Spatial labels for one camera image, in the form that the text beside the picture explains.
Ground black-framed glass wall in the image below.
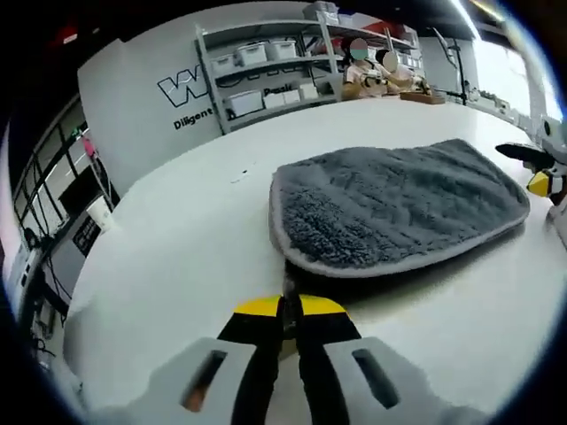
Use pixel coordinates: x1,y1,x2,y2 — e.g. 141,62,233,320
11,95,116,249

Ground black screen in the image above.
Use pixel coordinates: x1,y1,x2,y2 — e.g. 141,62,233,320
58,170,107,218

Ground long ceiling light strip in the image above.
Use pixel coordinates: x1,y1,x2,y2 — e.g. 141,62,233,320
449,0,486,41

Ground row of small white bins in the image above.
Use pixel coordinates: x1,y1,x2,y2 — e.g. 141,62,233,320
393,48,422,73

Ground grey crates atop shelving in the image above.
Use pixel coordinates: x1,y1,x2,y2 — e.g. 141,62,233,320
312,0,342,23

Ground dark labelled cabinet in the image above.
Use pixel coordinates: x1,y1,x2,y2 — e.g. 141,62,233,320
73,219,101,256

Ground large white storage bin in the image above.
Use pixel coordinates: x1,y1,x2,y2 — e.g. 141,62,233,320
225,90,262,119

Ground white lidded storage bin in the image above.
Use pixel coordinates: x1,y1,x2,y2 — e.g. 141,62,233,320
268,39,298,61
234,42,269,68
210,55,236,74

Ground white paper cup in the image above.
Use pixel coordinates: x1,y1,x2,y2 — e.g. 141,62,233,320
86,201,113,232

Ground white lettered partition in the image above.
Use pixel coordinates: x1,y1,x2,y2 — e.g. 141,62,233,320
77,24,222,196

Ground grey metal shelving rack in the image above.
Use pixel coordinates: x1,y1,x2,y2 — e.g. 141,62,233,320
309,2,422,97
194,12,346,136

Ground grey towel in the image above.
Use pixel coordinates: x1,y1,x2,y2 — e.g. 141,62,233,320
268,137,532,342

